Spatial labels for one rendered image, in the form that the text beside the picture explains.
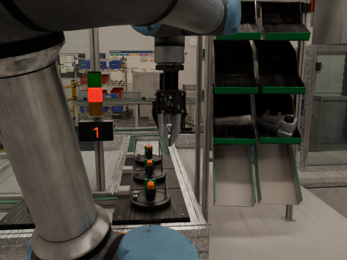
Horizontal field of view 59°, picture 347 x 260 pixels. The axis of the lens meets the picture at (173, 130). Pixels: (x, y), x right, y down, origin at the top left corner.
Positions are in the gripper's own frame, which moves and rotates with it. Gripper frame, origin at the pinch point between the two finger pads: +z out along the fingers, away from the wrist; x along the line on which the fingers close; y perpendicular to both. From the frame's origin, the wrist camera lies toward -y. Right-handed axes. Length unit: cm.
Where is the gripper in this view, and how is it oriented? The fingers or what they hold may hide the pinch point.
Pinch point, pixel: (169, 141)
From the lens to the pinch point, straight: 82.5
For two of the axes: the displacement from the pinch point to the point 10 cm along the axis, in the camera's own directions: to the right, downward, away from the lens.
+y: 0.9, 1.9, -9.8
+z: 0.0, 9.8, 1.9
